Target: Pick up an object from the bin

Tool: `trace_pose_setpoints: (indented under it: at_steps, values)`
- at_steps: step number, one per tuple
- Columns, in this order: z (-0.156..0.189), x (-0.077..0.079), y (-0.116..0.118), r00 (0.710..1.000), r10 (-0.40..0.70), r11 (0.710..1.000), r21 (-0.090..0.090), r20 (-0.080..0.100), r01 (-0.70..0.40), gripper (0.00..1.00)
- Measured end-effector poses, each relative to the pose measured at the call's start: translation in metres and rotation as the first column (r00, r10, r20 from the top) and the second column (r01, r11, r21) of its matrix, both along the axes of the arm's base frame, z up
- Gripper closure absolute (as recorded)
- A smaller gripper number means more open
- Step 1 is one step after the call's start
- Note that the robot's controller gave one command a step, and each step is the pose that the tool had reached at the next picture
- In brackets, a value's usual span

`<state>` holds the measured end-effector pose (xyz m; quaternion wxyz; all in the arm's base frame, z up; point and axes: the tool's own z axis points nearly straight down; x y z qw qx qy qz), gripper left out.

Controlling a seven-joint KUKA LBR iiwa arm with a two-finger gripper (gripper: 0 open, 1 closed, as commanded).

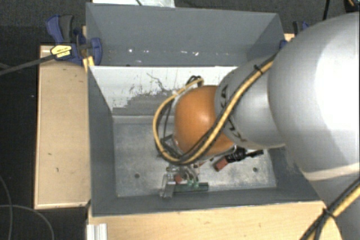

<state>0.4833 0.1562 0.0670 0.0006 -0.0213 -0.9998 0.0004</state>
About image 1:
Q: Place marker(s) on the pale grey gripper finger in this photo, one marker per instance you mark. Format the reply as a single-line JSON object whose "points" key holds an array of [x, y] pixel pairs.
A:
{"points": [[168, 189]]}

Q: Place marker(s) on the dark green flat block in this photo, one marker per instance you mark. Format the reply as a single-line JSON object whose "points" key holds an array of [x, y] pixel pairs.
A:
{"points": [[204, 186]]}

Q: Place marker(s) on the red-brown flat block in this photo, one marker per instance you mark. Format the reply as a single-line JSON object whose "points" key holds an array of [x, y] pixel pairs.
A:
{"points": [[220, 164]]}

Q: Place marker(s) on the pale wood flat board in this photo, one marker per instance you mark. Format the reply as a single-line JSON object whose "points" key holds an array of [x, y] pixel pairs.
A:
{"points": [[62, 135]]}

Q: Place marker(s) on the grey metal bin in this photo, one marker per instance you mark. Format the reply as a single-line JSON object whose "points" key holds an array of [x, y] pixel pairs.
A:
{"points": [[168, 36]]}

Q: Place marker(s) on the black cylinder on white bracket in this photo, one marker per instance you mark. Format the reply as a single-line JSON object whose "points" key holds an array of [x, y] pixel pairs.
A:
{"points": [[239, 155]]}

